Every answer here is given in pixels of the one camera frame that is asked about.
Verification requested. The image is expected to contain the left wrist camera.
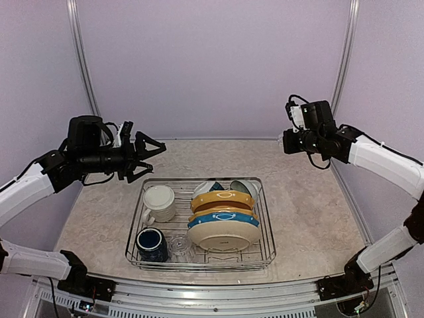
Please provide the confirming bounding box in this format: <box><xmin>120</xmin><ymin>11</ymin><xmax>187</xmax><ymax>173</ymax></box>
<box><xmin>113</xmin><ymin>121</ymin><xmax>134</xmax><ymax>148</ymax></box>

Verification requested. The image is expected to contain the left frame post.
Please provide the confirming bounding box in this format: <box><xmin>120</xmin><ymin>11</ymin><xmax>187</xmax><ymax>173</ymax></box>
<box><xmin>66</xmin><ymin>0</ymin><xmax>100</xmax><ymax>116</ymax></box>

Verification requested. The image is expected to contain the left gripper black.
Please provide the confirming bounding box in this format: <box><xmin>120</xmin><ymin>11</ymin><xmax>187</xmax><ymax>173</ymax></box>
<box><xmin>79</xmin><ymin>131</ymin><xmax>166</xmax><ymax>183</ymax></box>

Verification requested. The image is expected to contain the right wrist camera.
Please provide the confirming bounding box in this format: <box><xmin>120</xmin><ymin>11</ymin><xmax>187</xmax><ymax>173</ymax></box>
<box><xmin>285</xmin><ymin>94</ymin><xmax>309</xmax><ymax>133</ymax></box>

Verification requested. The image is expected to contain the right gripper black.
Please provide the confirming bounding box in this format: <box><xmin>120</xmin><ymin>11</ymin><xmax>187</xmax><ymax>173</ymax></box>
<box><xmin>284</xmin><ymin>127</ymin><xmax>324</xmax><ymax>153</ymax></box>

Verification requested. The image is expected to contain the pale green checked bowl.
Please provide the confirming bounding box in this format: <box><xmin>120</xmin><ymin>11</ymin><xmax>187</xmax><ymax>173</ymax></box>
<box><xmin>230</xmin><ymin>180</ymin><xmax>260</xmax><ymax>201</ymax></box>

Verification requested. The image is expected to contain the wire dish rack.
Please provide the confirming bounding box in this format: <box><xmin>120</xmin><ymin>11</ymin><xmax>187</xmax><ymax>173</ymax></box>
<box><xmin>125</xmin><ymin>177</ymin><xmax>276</xmax><ymax>272</ymax></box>

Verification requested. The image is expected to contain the frame post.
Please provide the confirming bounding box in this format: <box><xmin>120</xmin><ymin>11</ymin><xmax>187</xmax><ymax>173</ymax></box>
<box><xmin>66</xmin><ymin>0</ymin><xmax>100</xmax><ymax>116</ymax></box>
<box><xmin>331</xmin><ymin>0</ymin><xmax>360</xmax><ymax>114</ymax></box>

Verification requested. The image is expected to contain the white ribbed mug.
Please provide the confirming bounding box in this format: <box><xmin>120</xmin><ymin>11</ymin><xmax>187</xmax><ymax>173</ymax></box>
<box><xmin>142</xmin><ymin>185</ymin><xmax>176</xmax><ymax>226</ymax></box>

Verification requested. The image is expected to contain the right frame post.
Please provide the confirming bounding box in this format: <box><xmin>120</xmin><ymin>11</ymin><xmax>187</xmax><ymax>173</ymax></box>
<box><xmin>331</xmin><ymin>0</ymin><xmax>360</xmax><ymax>114</ymax></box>

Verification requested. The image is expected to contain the faceted clear glass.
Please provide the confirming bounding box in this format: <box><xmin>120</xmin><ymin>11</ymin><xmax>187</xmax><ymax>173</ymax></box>
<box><xmin>168</xmin><ymin>235</ymin><xmax>193</xmax><ymax>257</ymax></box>

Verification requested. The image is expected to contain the dark blue mug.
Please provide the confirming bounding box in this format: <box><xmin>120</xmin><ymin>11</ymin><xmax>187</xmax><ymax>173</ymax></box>
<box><xmin>135</xmin><ymin>227</ymin><xmax>169</xmax><ymax>262</ymax></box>

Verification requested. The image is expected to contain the white blue-rimmed bowl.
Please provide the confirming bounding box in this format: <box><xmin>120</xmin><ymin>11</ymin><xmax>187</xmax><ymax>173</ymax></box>
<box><xmin>191</xmin><ymin>181</ymin><xmax>224</xmax><ymax>199</ymax></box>

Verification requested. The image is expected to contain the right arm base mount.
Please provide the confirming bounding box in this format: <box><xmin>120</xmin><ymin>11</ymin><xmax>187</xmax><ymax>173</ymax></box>
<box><xmin>316</xmin><ymin>261</ymin><xmax>374</xmax><ymax>301</ymax></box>

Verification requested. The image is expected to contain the upper yellow oval dish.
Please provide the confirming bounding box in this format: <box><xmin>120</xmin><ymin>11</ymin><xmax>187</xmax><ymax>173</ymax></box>
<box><xmin>190</xmin><ymin>190</ymin><xmax>255</xmax><ymax>213</ymax></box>

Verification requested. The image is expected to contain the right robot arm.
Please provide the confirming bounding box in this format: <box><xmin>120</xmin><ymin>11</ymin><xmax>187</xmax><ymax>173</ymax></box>
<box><xmin>282</xmin><ymin>95</ymin><xmax>423</xmax><ymax>294</ymax></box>

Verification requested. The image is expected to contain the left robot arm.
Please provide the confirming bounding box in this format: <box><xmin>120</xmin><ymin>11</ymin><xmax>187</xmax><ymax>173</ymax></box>
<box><xmin>1</xmin><ymin>115</ymin><xmax>166</xmax><ymax>295</ymax></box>

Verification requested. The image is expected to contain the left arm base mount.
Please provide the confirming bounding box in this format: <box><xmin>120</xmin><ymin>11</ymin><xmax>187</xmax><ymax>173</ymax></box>
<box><xmin>57</xmin><ymin>250</ymin><xmax>116</xmax><ymax>302</ymax></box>

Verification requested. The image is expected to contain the cream plate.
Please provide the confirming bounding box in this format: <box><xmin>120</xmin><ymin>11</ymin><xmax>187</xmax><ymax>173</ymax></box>
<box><xmin>187</xmin><ymin>221</ymin><xmax>261</xmax><ymax>253</ymax></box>

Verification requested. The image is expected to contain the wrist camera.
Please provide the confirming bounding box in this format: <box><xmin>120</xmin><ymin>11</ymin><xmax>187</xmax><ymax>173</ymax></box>
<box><xmin>285</xmin><ymin>94</ymin><xmax>309</xmax><ymax>133</ymax></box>
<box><xmin>113</xmin><ymin>121</ymin><xmax>134</xmax><ymax>148</ymax></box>

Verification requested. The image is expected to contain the blue oval dish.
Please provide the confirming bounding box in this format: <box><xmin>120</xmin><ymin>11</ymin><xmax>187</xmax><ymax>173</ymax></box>
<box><xmin>187</xmin><ymin>213</ymin><xmax>260</xmax><ymax>229</ymax></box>

